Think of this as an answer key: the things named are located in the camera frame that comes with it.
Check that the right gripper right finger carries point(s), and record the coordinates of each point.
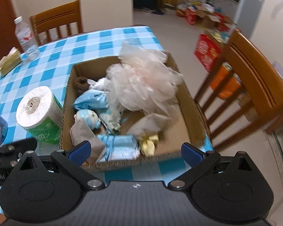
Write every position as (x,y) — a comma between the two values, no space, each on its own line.
(201,164)

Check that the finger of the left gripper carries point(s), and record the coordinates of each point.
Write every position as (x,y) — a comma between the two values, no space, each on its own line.
(15,148)

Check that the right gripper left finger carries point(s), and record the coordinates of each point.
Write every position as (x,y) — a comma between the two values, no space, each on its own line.
(69,162)

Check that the grey fabric pouch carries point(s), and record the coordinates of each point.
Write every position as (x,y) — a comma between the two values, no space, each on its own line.
(149,125)
(80,132)

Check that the blue round doll toy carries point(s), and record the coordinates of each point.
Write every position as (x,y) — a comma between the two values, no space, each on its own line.
(89,117)

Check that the yellow scrunchie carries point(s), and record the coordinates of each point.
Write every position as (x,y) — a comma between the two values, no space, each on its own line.
(148,144)

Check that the blue brocade sachet pouch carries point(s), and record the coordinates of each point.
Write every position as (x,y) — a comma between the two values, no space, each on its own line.
(111,120)

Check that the blue face mask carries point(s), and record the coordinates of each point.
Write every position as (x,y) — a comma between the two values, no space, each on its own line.
(92,100)

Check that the brown scrunchie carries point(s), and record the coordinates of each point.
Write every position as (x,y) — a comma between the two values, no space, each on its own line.
(81,84)

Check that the pink mesh bath pouf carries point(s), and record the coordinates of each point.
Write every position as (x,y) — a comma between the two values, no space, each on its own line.
(142,81)

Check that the packaged blue face masks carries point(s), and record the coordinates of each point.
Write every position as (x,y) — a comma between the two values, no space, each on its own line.
(119,147)

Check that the white cloth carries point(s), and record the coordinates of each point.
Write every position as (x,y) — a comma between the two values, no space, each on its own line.
(97,85)

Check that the green toilet paper roll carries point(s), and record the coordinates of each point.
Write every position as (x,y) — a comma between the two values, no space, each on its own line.
(40,114)

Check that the cardboard box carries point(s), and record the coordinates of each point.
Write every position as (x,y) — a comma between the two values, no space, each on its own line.
(187,125)

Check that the gold tissue pack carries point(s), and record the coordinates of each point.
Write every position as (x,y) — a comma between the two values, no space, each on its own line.
(9,62)

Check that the blue checkered tablecloth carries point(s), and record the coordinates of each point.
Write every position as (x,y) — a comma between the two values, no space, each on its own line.
(53,68)

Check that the wooden chair by box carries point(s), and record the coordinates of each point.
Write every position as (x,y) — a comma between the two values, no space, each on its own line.
(258,78)

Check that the clear water bottle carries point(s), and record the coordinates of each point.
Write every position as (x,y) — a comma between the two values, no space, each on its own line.
(26,38)

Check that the red carton on floor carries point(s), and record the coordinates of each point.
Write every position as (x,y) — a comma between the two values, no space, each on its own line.
(206,51)

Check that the grey refrigerator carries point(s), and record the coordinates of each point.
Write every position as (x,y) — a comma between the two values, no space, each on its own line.
(246,16)

